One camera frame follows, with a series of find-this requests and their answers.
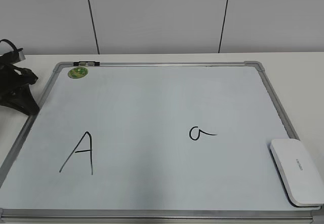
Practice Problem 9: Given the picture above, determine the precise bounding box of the black and grey hanger clip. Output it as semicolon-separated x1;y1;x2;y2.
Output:
73;61;100;66

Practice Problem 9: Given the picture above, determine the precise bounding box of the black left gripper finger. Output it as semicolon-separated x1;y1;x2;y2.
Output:
1;87;40;116

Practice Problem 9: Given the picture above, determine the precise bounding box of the white board with aluminium frame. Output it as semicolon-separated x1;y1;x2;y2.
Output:
1;61;323;223

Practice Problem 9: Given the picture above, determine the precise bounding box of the white rectangular board eraser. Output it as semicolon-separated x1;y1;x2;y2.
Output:
270;138;323;207

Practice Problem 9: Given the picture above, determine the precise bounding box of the round green sticker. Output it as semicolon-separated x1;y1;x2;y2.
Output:
68;67;88;79

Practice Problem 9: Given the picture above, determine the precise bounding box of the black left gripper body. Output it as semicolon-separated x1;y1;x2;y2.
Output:
1;39;38;100

